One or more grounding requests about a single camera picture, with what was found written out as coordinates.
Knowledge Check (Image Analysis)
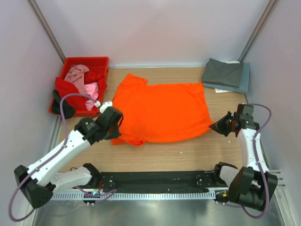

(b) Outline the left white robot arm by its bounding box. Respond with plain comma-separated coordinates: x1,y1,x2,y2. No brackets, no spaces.
14,106,123,209

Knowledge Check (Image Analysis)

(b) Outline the red t shirt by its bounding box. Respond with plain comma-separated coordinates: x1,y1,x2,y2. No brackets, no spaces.
55,71,107,112

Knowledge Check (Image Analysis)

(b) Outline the red plastic bin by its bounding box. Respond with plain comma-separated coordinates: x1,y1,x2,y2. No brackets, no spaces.
56,56,109,117

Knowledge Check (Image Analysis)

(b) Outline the folded grey t shirt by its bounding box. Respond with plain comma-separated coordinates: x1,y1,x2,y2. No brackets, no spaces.
202,58,244,87

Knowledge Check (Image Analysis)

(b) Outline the light pink t shirt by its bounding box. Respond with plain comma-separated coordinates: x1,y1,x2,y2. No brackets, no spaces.
84,82,99,111

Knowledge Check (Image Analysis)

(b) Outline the dusty pink t shirt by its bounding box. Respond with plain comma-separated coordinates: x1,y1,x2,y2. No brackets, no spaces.
64,65,89,94

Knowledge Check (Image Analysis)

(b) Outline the aluminium frame rail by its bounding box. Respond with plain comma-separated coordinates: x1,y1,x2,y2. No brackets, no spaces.
269,169,286,189

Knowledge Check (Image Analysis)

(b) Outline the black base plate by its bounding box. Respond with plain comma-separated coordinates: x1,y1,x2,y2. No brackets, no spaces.
101,170,228,194

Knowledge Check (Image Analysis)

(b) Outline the grey slotted cable duct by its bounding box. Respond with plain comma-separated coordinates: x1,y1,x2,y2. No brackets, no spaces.
51,190,216,201

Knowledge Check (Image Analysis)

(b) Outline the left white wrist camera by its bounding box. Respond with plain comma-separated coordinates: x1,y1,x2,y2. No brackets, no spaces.
94,101,113,113

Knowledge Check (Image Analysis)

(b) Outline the black t shirt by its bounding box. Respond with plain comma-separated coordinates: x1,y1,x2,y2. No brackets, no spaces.
50,89,75,119

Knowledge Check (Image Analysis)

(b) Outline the folded white t shirt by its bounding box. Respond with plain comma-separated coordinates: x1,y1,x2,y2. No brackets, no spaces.
214,61,239,93

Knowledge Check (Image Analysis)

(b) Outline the orange t shirt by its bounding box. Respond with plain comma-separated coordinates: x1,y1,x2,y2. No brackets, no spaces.
111,74,213,146

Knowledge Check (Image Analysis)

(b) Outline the folded blue t shirt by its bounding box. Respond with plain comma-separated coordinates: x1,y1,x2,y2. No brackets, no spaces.
203,63,250,94

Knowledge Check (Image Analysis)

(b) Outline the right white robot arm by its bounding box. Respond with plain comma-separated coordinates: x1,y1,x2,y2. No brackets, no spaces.
209,104,278,213

